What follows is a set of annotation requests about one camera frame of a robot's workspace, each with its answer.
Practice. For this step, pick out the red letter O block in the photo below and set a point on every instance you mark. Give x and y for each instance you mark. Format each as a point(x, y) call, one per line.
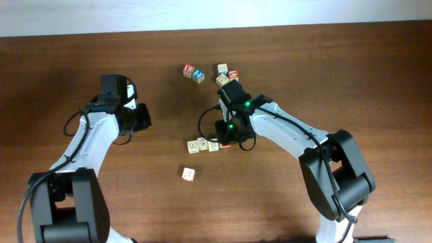
point(213, 145)

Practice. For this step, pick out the cream picture block top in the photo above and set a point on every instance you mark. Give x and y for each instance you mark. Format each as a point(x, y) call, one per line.
point(222, 69)

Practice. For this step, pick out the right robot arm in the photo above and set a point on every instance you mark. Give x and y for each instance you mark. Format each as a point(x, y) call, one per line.
point(337, 178)

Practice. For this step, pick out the red number 3 block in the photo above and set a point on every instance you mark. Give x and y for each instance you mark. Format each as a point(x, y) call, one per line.
point(188, 70)

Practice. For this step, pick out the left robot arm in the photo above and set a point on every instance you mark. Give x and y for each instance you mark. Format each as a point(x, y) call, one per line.
point(66, 202)

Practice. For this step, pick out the blue number 2 block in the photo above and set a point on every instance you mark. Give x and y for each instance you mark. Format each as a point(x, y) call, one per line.
point(198, 76)

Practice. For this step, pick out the red letter U block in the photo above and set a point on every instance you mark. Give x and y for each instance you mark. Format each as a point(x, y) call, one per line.
point(233, 75)

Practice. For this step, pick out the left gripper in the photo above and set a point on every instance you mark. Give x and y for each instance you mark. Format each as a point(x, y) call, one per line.
point(146, 119)

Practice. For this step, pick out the cream block with blue side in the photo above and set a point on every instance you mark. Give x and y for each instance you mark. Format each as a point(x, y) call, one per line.
point(202, 144)

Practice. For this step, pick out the cream picture block middle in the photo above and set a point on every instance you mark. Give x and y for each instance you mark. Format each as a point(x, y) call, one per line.
point(222, 80)

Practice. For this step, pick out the cream block with red side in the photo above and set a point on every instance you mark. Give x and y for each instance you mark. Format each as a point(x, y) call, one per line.
point(193, 146)

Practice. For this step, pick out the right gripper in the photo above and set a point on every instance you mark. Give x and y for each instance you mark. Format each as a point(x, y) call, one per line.
point(225, 138)

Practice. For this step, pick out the green letter N block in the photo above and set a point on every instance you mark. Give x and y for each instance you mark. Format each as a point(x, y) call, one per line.
point(188, 174)

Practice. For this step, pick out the cream picture block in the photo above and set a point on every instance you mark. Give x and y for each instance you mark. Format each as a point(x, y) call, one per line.
point(222, 69)
point(222, 80)

